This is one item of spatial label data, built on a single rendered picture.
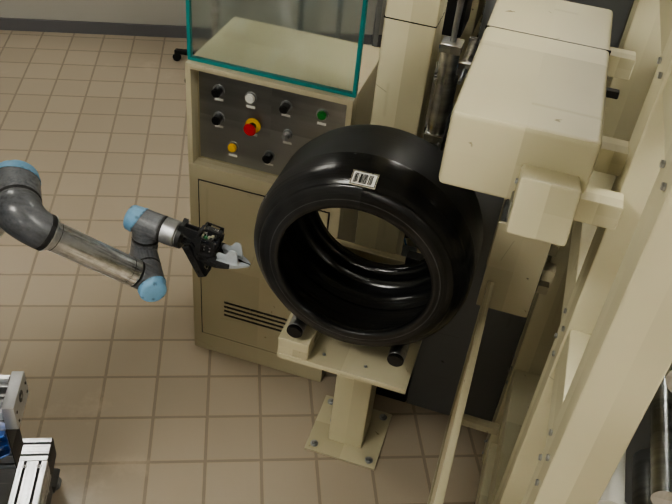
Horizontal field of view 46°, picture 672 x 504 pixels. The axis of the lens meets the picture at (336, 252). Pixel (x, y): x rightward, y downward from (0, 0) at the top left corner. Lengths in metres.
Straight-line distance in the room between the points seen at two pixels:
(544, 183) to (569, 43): 0.46
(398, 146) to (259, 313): 1.34
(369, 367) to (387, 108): 0.70
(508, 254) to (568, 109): 0.82
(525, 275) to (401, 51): 0.69
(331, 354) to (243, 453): 0.88
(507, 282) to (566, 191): 0.97
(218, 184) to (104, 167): 1.70
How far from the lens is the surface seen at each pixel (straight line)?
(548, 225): 1.32
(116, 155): 4.48
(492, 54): 1.58
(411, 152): 1.88
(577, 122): 1.41
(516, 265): 2.21
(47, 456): 2.78
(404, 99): 2.08
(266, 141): 2.65
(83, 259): 2.10
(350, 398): 2.84
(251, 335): 3.16
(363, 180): 1.78
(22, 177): 2.11
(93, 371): 3.30
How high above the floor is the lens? 2.43
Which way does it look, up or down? 39 degrees down
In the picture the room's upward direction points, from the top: 7 degrees clockwise
